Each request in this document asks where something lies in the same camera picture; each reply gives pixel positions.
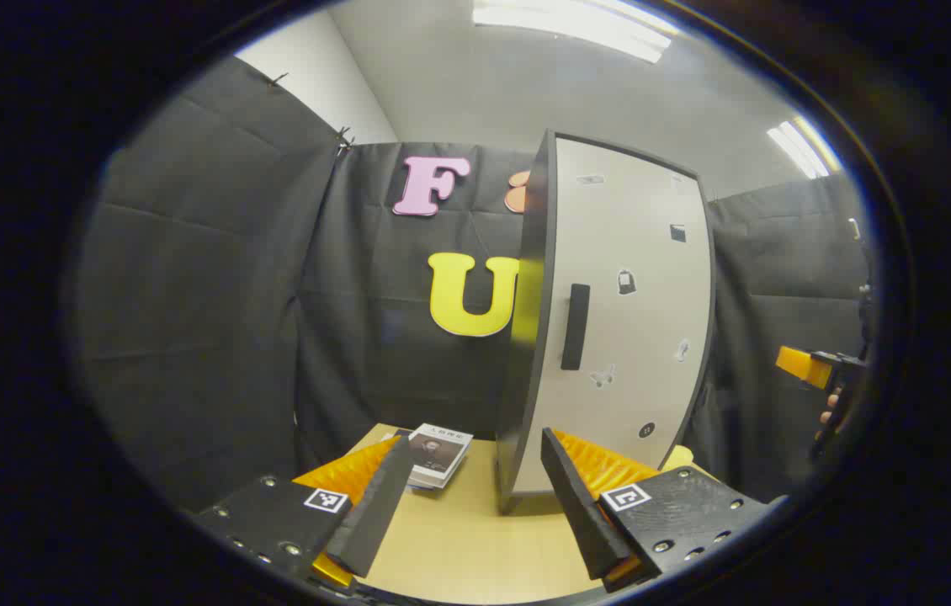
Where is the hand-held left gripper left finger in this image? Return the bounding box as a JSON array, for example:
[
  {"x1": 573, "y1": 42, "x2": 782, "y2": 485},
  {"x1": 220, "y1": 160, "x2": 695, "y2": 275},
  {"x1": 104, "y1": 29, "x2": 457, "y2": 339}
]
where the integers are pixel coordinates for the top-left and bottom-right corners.
[{"x1": 189, "y1": 433, "x2": 413, "y2": 590}]

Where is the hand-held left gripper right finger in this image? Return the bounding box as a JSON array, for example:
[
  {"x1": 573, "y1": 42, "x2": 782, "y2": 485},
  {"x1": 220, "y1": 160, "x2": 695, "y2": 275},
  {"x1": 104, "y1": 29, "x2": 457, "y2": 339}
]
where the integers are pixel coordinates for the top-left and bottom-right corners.
[{"x1": 540, "y1": 428, "x2": 779, "y2": 594}]

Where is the dark grey cabinet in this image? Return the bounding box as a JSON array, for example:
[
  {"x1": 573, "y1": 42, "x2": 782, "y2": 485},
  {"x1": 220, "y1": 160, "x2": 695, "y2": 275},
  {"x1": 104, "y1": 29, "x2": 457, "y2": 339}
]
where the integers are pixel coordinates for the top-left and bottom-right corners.
[{"x1": 495, "y1": 128, "x2": 716, "y2": 516}]

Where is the black door handle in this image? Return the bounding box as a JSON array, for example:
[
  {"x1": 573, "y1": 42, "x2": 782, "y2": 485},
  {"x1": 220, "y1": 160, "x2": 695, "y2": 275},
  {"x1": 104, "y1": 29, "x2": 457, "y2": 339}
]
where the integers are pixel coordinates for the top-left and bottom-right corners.
[{"x1": 561, "y1": 284, "x2": 592, "y2": 371}]

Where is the white book with dark photo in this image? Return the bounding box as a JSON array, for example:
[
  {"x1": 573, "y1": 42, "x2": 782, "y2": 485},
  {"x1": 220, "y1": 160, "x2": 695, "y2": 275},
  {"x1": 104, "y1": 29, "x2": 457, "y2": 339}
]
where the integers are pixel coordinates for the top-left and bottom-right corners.
[{"x1": 406, "y1": 423, "x2": 475, "y2": 485}]

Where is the black backdrop cloth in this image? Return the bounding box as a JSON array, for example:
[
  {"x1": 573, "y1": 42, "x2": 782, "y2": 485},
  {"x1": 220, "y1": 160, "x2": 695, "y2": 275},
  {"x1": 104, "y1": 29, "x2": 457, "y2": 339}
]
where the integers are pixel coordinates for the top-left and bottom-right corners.
[{"x1": 76, "y1": 55, "x2": 876, "y2": 514}]

